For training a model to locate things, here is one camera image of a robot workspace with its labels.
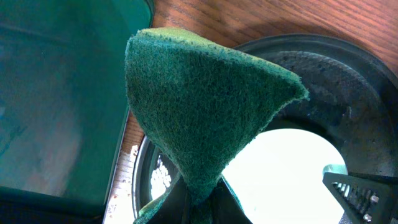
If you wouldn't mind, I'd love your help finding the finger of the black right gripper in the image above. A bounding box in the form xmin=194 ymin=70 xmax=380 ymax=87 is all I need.
xmin=323 ymin=172 xmax=397 ymax=224

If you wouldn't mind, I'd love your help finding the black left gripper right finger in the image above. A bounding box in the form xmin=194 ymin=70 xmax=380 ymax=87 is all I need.
xmin=211 ymin=177 xmax=252 ymax=224

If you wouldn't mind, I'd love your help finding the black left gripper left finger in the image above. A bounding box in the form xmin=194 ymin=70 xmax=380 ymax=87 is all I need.
xmin=148 ymin=177 xmax=190 ymax=224

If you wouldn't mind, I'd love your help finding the green scouring sponge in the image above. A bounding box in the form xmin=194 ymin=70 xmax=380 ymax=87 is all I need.
xmin=125 ymin=27 xmax=308 ymax=223

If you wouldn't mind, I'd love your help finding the black round tray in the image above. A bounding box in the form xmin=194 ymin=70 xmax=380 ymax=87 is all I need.
xmin=131 ymin=33 xmax=398 ymax=224

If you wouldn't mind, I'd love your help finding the black rectangular tray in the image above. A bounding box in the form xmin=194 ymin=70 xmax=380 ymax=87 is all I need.
xmin=1 ymin=0 xmax=155 ymax=223

